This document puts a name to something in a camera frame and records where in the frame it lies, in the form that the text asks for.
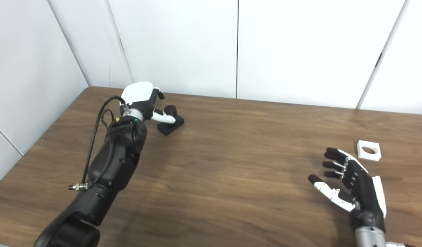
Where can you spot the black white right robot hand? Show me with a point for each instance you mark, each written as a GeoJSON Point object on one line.
{"type": "Point", "coordinates": [365, 192]}

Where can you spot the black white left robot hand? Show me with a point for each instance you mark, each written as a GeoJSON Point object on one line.
{"type": "Point", "coordinates": [139, 92]}

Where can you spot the white square piece with hole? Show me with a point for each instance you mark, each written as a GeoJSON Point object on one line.
{"type": "Point", "coordinates": [361, 151]}

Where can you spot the black peg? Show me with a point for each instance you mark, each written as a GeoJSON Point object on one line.
{"type": "Point", "coordinates": [171, 127]}

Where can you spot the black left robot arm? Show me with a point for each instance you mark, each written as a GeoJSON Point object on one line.
{"type": "Point", "coordinates": [111, 168]}

